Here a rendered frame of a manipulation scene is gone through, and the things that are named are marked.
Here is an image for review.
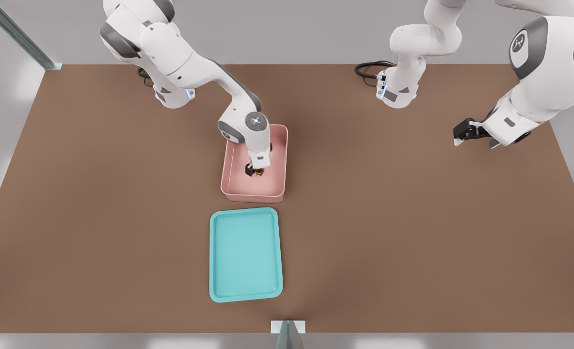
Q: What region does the pale blue-green tray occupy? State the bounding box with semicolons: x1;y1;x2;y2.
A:
209;207;284;303

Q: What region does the pink plastic box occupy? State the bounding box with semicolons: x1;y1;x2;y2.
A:
221;124;288;204

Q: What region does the silver frame post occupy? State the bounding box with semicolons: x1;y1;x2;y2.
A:
271;320;306;349
0;0;63;71

